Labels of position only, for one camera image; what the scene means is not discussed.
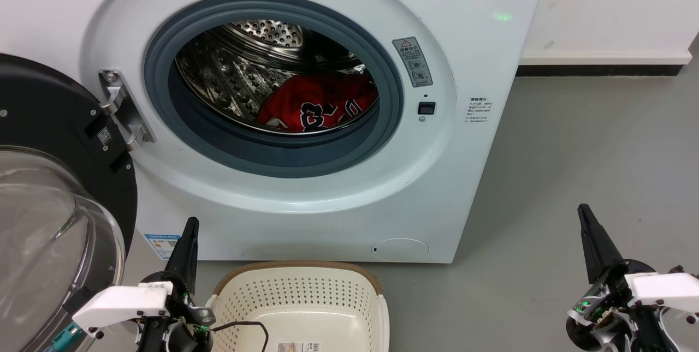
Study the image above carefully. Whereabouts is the round drain filter cover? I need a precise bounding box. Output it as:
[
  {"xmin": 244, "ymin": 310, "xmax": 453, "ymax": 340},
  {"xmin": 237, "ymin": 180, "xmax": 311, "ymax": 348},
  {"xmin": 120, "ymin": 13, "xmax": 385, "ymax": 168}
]
[{"xmin": 371, "ymin": 238, "xmax": 430, "ymax": 261}]

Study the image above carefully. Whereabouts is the teal cable connector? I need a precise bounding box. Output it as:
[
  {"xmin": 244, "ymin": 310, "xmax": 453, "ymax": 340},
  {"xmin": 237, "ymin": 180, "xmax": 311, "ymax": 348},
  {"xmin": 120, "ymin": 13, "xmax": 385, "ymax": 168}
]
[{"xmin": 52, "ymin": 324, "xmax": 84, "ymax": 351}]

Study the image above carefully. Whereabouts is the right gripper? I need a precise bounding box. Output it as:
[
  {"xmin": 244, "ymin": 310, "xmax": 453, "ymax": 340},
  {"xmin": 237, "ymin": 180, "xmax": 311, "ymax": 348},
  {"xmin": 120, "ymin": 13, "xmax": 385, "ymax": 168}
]
[{"xmin": 565, "ymin": 204, "xmax": 699, "ymax": 352}]

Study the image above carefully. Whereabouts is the black wall baseboard strip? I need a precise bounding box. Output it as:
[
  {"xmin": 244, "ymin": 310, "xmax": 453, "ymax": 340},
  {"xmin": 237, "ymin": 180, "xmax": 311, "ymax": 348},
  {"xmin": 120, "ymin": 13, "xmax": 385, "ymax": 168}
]
[{"xmin": 516, "ymin": 64, "xmax": 684, "ymax": 77}]

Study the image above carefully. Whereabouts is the black washer door glass bowl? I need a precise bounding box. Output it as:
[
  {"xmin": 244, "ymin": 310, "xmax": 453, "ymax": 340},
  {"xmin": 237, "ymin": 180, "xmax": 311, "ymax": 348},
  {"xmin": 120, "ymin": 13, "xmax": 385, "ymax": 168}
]
[{"xmin": 0, "ymin": 53, "xmax": 138, "ymax": 352}]

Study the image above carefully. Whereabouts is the white front-load washing machine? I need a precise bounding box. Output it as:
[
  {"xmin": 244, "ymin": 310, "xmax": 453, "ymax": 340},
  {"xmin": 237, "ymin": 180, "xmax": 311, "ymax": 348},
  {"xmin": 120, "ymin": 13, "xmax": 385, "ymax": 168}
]
[{"xmin": 0, "ymin": 0, "xmax": 551, "ymax": 264}]

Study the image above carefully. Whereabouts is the stainless steel washing machine drum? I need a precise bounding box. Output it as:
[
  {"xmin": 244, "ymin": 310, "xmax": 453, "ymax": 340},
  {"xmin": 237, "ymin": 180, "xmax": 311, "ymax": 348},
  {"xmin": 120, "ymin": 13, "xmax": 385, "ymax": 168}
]
[{"xmin": 175, "ymin": 19, "xmax": 380, "ymax": 135}]

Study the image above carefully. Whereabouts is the silver metal door hinge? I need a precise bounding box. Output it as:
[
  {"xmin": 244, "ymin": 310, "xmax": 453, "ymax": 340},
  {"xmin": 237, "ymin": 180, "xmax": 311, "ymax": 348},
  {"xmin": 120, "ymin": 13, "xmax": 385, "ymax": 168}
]
[{"xmin": 98, "ymin": 69, "xmax": 156, "ymax": 151}]

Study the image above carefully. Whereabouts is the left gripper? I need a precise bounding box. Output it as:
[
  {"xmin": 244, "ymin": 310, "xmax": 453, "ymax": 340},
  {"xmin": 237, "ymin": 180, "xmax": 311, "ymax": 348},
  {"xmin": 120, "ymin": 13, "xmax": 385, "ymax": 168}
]
[{"xmin": 72, "ymin": 217, "xmax": 216, "ymax": 352}]

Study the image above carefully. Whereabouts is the cream perforated laundry basket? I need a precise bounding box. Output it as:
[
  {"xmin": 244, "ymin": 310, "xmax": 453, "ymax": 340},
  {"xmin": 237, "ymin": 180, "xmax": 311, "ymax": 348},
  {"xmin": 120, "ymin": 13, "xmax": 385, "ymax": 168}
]
[{"xmin": 206, "ymin": 261, "xmax": 390, "ymax": 352}]

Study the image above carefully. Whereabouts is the grey rubber door gasket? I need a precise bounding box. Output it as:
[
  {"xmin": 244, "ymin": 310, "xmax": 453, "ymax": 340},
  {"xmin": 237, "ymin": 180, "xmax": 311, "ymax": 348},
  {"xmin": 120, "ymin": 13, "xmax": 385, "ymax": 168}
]
[{"xmin": 144, "ymin": 0, "xmax": 405, "ymax": 179}]

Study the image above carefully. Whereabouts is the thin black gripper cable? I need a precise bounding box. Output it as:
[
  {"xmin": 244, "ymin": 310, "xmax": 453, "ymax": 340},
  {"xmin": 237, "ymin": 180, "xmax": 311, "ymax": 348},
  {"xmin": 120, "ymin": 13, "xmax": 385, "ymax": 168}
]
[{"xmin": 212, "ymin": 321, "xmax": 270, "ymax": 352}]

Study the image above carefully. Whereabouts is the grey warning sticker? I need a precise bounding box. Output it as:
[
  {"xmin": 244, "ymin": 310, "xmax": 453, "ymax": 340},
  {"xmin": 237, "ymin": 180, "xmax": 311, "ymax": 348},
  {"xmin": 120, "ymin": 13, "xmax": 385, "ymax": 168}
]
[{"xmin": 392, "ymin": 37, "xmax": 434, "ymax": 88}]

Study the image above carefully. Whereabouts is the red basketball jersey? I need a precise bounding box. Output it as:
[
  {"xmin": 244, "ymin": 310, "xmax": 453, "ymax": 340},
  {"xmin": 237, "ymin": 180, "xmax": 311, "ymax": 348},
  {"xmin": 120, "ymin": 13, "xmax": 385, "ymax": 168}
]
[{"xmin": 256, "ymin": 73, "xmax": 379, "ymax": 133}]

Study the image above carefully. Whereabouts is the blue energy rating label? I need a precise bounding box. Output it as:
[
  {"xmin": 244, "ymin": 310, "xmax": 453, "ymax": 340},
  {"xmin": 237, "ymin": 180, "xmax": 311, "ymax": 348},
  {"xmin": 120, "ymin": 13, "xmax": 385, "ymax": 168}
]
[{"xmin": 144, "ymin": 234, "xmax": 181, "ymax": 260}]

